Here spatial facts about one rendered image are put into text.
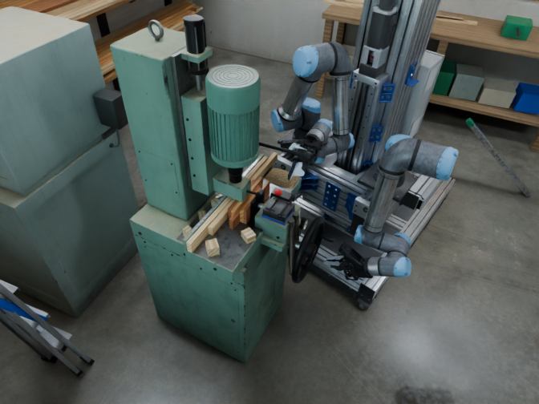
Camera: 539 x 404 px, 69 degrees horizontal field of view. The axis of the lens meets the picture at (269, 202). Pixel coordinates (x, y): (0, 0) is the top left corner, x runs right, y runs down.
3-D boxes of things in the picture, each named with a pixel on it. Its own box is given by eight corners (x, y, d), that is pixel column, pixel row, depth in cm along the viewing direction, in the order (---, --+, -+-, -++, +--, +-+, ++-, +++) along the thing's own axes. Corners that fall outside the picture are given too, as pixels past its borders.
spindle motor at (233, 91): (243, 175, 138) (242, 94, 116) (201, 159, 143) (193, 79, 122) (266, 149, 149) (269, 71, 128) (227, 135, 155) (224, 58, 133)
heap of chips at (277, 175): (291, 189, 173) (291, 183, 170) (262, 179, 177) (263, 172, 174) (299, 178, 178) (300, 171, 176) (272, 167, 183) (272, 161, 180)
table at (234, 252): (255, 293, 140) (255, 283, 136) (185, 260, 150) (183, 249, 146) (319, 194, 180) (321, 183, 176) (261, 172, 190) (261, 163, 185)
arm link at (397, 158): (383, 136, 136) (350, 247, 162) (415, 145, 133) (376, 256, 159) (388, 127, 146) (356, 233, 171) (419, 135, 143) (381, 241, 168)
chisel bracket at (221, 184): (242, 205, 157) (242, 189, 151) (212, 193, 161) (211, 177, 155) (251, 194, 162) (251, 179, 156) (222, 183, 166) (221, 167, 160)
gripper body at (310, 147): (312, 151, 154) (324, 136, 162) (293, 146, 157) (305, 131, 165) (311, 167, 160) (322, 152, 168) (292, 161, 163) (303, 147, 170)
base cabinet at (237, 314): (245, 365, 206) (244, 288, 157) (156, 317, 224) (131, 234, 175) (282, 300, 236) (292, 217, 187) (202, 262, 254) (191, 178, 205)
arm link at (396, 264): (414, 264, 155) (409, 282, 150) (387, 264, 161) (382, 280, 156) (408, 251, 151) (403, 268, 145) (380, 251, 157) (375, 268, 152)
